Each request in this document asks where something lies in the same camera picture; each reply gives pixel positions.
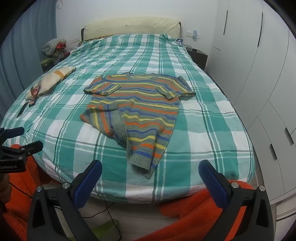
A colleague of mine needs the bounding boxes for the cream padded headboard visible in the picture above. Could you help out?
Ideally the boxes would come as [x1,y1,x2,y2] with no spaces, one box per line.
[81,20,181,42]

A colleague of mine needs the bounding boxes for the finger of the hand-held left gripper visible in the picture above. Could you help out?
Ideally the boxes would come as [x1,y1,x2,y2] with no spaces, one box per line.
[0,141,43,160]
[0,127,25,145]

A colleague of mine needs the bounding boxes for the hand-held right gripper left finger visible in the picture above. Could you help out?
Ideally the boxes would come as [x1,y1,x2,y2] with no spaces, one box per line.
[27,159,102,241]

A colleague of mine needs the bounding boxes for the white wardrobe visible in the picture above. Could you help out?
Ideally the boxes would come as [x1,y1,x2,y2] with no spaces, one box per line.
[206,0,296,220]

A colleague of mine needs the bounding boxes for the black remote control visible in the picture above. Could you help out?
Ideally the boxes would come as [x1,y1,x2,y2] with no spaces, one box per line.
[17,103,28,117]

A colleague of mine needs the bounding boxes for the blue-grey curtain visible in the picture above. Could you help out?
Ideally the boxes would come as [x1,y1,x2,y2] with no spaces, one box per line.
[0,0,57,121]

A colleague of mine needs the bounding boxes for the striped knit sweater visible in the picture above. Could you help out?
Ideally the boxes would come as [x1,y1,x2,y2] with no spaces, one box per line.
[80,72,196,179]

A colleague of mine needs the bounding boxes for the beige patchwork pillow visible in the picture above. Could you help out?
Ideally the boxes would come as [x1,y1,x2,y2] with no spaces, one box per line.
[25,66,77,100]

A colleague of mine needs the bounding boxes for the green plaid bedspread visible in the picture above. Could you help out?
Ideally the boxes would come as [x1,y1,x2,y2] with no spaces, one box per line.
[0,33,256,204]

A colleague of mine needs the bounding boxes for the orange fleece clothing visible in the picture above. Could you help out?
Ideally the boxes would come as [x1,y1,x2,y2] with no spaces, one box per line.
[0,144,278,241]

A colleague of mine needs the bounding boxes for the dark wooden nightstand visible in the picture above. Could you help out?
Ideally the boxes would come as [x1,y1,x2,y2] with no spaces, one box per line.
[187,47,208,71]

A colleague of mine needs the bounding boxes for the smartphone with red screen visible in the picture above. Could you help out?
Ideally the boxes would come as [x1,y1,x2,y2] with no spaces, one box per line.
[28,85,41,107]

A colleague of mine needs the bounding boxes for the black cable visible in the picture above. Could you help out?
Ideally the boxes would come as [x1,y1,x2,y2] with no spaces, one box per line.
[83,200,123,241]

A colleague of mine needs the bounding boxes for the green box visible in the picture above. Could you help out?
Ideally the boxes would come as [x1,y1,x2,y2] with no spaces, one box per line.
[94,219,122,241]

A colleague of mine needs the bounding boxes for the grey knitted cloth bundle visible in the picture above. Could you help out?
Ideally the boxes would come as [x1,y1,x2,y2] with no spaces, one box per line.
[42,38,67,55]

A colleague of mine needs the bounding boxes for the pile of colourful clothes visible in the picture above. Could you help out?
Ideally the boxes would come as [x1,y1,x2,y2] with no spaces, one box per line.
[41,43,70,66]

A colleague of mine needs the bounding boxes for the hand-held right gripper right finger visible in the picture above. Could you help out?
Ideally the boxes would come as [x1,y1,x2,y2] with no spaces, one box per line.
[198,159,274,241]

